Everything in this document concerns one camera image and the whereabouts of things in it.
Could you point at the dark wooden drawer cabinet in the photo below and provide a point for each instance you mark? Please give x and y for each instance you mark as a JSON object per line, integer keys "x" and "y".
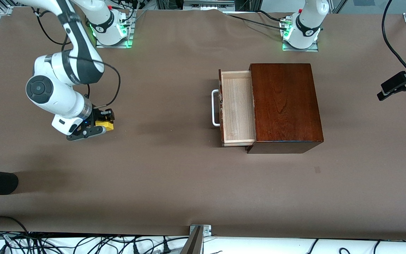
{"x": 287, "y": 106}

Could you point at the brown paper table cover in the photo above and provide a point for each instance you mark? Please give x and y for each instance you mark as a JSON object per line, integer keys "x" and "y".
{"x": 189, "y": 183}

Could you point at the yellow cube block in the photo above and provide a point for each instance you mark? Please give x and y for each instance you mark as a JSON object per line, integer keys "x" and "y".
{"x": 106, "y": 126}

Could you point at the white lower surface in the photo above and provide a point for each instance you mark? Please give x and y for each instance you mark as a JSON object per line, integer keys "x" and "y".
{"x": 259, "y": 247}

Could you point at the grey control device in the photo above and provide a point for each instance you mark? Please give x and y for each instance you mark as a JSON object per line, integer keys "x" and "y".
{"x": 208, "y": 4}

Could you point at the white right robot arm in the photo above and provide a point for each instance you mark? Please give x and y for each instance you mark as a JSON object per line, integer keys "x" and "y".
{"x": 58, "y": 102}

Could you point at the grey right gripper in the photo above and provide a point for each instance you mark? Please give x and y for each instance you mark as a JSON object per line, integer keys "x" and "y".
{"x": 97, "y": 115}

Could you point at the silver edge bracket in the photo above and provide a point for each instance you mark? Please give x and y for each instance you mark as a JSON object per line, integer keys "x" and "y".
{"x": 206, "y": 229}

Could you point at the grey aluminium post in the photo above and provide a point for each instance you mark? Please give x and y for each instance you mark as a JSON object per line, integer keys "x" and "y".
{"x": 193, "y": 243}

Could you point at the thin aluminium strut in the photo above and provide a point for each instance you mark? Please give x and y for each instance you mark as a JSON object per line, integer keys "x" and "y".
{"x": 338, "y": 6}

